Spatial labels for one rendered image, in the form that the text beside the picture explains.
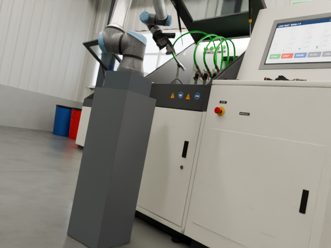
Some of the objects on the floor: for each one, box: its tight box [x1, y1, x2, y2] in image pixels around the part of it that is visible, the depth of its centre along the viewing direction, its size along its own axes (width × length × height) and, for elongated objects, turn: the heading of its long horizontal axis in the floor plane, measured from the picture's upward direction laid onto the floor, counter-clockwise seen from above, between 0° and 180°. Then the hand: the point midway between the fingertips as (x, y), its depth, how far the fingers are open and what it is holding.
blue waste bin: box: [53, 105, 72, 137], centre depth 786 cm, size 60×60×77 cm
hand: (175, 53), depth 218 cm, fingers closed
